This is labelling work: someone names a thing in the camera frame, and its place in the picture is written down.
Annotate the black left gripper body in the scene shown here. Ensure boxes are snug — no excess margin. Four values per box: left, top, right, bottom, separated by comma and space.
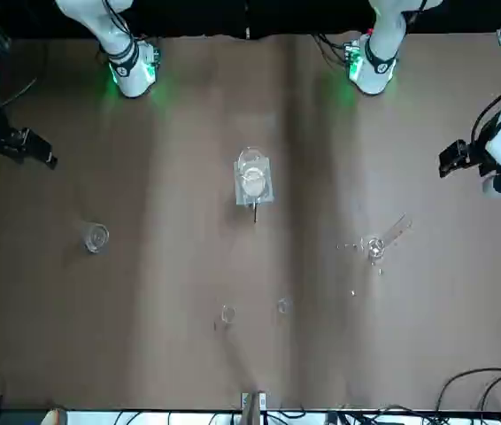
464, 143, 487, 174

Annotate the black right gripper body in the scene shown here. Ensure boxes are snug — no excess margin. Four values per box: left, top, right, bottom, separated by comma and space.
0, 126, 31, 157

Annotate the aluminium camera post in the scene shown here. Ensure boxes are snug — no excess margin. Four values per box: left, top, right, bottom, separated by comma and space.
240, 390, 267, 425

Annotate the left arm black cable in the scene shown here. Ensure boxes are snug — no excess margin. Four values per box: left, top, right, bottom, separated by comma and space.
470, 78, 501, 150

